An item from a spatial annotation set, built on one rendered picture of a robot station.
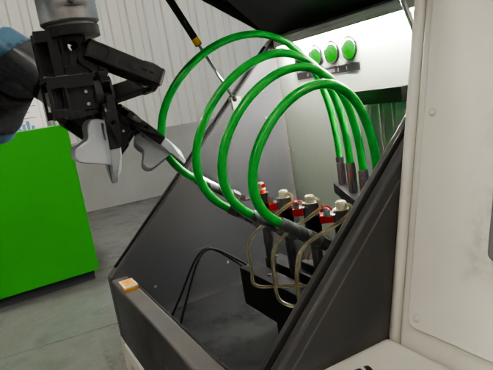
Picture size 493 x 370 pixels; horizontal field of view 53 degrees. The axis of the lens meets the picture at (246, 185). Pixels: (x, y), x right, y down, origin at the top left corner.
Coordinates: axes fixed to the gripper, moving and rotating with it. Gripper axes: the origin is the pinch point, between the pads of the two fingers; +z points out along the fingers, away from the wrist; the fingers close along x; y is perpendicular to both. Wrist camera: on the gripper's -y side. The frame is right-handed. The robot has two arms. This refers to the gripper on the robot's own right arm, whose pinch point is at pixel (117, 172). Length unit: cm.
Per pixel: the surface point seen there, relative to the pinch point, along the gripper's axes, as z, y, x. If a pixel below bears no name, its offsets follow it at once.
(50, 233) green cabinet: 76, -17, -340
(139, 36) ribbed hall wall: -111, -217, -638
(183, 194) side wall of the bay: 14, -24, -43
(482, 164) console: 3.5, -30.7, 35.0
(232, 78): -10.8, -22.2, -3.4
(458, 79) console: -5.8, -32.9, 31.1
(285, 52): -13.8, -33.3, -3.3
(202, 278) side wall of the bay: 36, -25, -43
